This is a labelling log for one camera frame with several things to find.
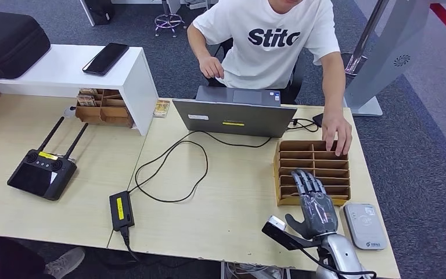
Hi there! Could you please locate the person's right hand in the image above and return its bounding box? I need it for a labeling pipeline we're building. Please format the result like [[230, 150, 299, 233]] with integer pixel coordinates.
[[199, 56, 225, 80]]

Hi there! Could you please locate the person's left hand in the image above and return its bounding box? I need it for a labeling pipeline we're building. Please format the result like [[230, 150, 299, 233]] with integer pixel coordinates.
[[321, 112, 353, 157]]

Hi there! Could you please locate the large cardboard slot organizer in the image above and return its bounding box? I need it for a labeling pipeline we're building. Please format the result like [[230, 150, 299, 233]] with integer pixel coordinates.
[[273, 139, 351, 207]]

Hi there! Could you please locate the person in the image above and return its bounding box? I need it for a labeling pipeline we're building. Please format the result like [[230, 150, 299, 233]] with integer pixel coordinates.
[[187, 0, 353, 157]]

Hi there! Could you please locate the small printed card pack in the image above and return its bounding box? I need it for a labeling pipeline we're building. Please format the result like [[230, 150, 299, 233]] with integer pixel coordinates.
[[153, 100, 171, 118]]

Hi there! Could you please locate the white card reader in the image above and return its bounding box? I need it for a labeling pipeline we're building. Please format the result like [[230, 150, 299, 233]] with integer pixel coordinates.
[[343, 203, 388, 251]]

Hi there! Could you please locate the person's foot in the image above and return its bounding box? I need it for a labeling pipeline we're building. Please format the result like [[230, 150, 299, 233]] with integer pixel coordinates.
[[45, 247, 87, 279]]

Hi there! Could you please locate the person's leg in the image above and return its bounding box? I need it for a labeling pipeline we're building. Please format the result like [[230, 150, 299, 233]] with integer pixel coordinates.
[[0, 238, 47, 279]]

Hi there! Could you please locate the grey laptop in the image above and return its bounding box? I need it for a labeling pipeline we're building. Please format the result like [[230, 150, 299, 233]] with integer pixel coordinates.
[[171, 85, 298, 138]]

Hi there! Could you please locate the black office chair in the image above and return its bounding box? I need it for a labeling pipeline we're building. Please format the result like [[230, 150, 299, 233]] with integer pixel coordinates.
[[207, 38, 308, 105]]

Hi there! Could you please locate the chrome stool base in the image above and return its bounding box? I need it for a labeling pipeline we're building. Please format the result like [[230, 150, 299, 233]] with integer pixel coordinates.
[[153, 0, 188, 38]]

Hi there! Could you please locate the grey kiosk stand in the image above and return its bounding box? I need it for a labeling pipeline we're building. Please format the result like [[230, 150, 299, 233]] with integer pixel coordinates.
[[342, 0, 436, 117]]

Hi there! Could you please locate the black smartphone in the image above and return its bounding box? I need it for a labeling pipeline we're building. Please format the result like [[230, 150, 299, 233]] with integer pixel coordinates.
[[82, 42, 130, 77]]

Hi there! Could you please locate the small cardboard compartment box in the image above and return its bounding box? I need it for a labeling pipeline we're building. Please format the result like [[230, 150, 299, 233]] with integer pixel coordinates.
[[74, 88, 135, 128]]

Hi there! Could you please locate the black computer tower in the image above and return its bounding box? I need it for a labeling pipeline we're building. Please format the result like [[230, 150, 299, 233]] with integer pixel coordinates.
[[79, 0, 116, 27]]

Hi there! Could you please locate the stack of printed cards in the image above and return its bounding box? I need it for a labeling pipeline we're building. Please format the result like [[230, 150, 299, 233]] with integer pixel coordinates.
[[77, 88, 98, 107]]

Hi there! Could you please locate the white desk shelf riser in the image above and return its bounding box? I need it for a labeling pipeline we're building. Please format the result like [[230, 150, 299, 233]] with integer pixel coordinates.
[[0, 44, 160, 137]]

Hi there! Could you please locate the black laptop power adapter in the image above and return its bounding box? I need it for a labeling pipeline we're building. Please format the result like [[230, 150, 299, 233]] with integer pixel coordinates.
[[109, 191, 135, 233]]

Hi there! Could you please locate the black remote controller with antennas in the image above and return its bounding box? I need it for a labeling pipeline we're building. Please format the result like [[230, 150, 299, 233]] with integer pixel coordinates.
[[7, 116, 89, 201]]

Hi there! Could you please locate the black carrying case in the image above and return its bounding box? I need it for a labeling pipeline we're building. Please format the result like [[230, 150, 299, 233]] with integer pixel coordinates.
[[0, 9, 51, 84]]

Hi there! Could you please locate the black external drive cable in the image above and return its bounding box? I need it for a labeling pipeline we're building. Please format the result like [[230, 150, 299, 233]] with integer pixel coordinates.
[[286, 118, 320, 134]]

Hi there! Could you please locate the chrome stanchion post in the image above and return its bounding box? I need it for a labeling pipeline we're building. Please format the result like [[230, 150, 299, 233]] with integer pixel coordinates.
[[340, 0, 390, 77]]

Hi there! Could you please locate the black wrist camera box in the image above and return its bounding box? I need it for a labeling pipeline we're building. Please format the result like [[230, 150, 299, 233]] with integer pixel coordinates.
[[261, 215, 322, 251]]

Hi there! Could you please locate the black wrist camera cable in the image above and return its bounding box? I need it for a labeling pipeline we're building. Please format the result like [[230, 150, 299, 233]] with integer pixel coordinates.
[[298, 246, 377, 279]]

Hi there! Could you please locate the black laptop power cable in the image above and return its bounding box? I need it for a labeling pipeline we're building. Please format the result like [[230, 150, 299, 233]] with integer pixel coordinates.
[[128, 131, 272, 203]]

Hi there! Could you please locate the white cable bundle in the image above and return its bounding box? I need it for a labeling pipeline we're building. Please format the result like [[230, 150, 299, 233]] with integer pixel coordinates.
[[221, 263, 291, 279]]

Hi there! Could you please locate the black mains cable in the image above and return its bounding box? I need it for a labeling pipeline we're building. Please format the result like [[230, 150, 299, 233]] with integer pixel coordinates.
[[120, 227, 142, 264]]

